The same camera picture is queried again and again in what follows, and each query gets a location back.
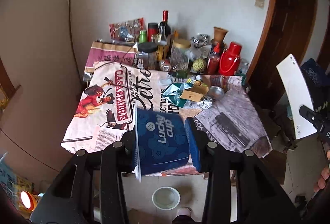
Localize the red sauce squeeze bottle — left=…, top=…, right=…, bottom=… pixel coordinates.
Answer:
left=206, top=43, right=221, bottom=75

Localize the small silver metal bowl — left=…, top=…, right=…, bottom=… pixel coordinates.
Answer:
left=207, top=86, right=225, bottom=101

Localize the blue Lucky Cup paper cup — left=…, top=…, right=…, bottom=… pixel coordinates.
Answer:
left=134, top=106, right=190, bottom=181

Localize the small red label can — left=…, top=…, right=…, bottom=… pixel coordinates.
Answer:
left=159, top=59, right=172, bottom=72

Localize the pile of clothes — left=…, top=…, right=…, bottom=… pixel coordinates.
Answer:
left=300, top=58, right=329, bottom=114

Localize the terracotta clay pot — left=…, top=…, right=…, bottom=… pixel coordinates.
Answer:
left=210, top=27, right=228, bottom=45

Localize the dark wine bottle red cap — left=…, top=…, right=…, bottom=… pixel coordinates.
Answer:
left=158, top=10, right=171, bottom=37

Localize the gold lid plastic jar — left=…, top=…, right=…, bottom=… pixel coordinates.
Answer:
left=170, top=38, right=191, bottom=71

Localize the pink brown paper bag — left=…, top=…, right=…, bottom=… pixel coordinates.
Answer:
left=84, top=41, right=138, bottom=73

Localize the black lid plastic jar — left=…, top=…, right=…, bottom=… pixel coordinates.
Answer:
left=137, top=42, right=158, bottom=70

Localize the red snack nut packet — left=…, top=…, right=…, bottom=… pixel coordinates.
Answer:
left=109, top=18, right=144, bottom=42

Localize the white paper cup sleeve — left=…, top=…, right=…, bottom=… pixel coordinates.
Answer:
left=276, top=54, right=317, bottom=140

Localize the red black tumbler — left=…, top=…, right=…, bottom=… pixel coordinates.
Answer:
left=148, top=22, right=158, bottom=41

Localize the person's right hand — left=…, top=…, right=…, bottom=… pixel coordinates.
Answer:
left=313, top=165, right=329, bottom=193

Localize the dark wooden door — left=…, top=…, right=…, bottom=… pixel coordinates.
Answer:
left=247, top=0, right=320, bottom=110

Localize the white bowl on floor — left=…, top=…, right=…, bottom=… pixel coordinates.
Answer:
left=152, top=187, right=181, bottom=211

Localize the brown cardboard box piece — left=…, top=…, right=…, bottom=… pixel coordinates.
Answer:
left=180, top=86, right=209, bottom=102

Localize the beige wall switch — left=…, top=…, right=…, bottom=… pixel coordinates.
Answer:
left=255, top=0, right=265, bottom=9

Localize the green plastic bottle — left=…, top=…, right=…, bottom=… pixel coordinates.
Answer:
left=139, top=30, right=148, bottom=43

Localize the silver foil bag at back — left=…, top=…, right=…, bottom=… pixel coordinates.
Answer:
left=191, top=34, right=210, bottom=48

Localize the aluminium foil ball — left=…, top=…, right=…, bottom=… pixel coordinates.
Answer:
left=197, top=96, right=214, bottom=109

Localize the clear glass liquor bottle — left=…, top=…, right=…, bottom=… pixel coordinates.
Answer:
left=156, top=25, right=167, bottom=46

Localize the printed retro tablecloth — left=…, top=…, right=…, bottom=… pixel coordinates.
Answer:
left=61, top=62, right=272, bottom=158

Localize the teal snack wrapper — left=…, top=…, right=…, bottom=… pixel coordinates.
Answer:
left=162, top=82, right=193, bottom=108

